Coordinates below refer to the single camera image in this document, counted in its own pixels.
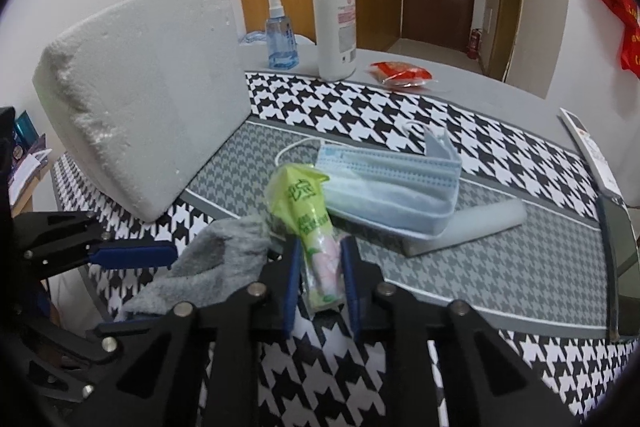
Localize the blue spray bottle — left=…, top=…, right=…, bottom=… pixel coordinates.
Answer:
left=265, top=0, right=300, bottom=70

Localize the stack of papers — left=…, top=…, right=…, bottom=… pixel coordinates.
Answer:
left=9, top=147, right=53, bottom=200

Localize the white foam box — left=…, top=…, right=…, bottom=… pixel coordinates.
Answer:
left=32, top=0, right=251, bottom=224

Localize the houndstooth tablecloth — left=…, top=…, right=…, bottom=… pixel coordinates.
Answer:
left=50, top=71, right=640, bottom=427

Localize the black smartphone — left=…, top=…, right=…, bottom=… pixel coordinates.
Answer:
left=597, top=196, right=640, bottom=342

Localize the white remote control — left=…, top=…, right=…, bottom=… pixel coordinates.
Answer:
left=558, top=107, right=623, bottom=198

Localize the blue face mask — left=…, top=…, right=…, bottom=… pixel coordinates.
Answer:
left=276, top=122, right=462, bottom=238

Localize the red snack packet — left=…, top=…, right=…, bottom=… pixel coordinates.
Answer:
left=370, top=61, right=440, bottom=92

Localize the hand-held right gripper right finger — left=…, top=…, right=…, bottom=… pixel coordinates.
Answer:
left=340, top=237, right=573, bottom=427

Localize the wooden side cabinet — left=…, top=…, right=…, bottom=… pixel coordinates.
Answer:
left=10, top=172, right=51, bottom=218

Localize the white pump bottle red cap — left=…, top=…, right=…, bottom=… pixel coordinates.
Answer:
left=306, top=0, right=357, bottom=82

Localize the green plastic packet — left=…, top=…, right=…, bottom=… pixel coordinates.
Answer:
left=269, top=163, right=347, bottom=319

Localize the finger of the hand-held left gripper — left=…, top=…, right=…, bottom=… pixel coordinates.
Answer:
left=20, top=313, right=166, bottom=403
left=12, top=209, right=179, bottom=280

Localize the grey sock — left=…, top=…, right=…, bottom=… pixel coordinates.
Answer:
left=120, top=214, right=273, bottom=320

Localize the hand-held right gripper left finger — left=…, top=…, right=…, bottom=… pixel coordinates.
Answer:
left=70, top=234, right=305, bottom=427

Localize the long red plastic bag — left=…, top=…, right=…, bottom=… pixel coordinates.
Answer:
left=620, top=24, right=640, bottom=80

